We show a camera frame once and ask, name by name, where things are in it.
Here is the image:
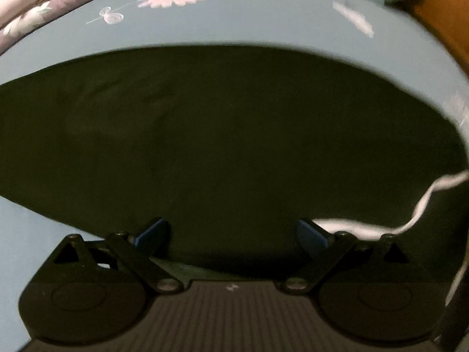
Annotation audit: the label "black pants with white print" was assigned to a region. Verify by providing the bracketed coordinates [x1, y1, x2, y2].
[0, 44, 469, 277]

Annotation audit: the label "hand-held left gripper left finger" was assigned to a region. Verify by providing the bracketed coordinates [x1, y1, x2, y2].
[35, 217, 184, 295]

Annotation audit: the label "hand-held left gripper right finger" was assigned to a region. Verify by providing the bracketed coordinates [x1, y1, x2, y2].
[281, 219, 430, 295]

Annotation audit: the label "wooden headboard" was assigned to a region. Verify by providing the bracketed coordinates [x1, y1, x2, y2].
[403, 0, 469, 81]

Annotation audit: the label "blue floral bed sheet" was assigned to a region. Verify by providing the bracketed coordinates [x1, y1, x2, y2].
[0, 0, 469, 341]

